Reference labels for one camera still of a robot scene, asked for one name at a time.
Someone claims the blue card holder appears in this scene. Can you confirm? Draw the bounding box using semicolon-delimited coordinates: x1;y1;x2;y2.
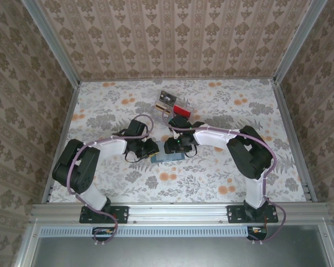
149;140;186;164

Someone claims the red card pack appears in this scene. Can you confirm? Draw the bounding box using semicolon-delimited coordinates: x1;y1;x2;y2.
173;105;193;118

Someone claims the clear acrylic card organizer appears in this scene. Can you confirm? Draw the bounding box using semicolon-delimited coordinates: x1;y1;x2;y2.
154;90;198;123

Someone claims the gold brown striped card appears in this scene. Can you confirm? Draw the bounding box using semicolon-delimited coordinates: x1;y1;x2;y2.
155;103;172;115

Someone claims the black and gold card pack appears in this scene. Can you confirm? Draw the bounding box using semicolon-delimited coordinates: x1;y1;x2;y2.
159;91;177;105

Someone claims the grey metal panel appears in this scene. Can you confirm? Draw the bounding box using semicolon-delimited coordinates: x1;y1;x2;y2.
15;224;334;267

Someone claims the black cable loop right gripper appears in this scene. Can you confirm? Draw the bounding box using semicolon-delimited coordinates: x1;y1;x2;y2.
185;144;199;158

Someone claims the black cable loop gripper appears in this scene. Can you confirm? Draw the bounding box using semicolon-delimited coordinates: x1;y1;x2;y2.
124;151;142;164
185;144;199;158

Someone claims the black cable loop left gripper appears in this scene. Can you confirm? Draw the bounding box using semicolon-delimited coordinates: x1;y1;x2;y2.
124;151;142;164

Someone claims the horizontal aluminium frame rail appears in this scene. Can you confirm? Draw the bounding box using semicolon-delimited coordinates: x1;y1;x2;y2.
30;202;331;224

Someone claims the aluminium table edge rail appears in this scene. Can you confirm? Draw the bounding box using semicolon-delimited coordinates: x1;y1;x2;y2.
270;78;318;203
41;82;81;204

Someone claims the white slotted cable duct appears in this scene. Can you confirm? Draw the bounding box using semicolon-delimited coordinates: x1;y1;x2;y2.
40;226;249;238

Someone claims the aluminium frame post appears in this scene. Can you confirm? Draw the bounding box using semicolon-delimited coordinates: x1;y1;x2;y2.
272;0;328;84
21;0;81;86

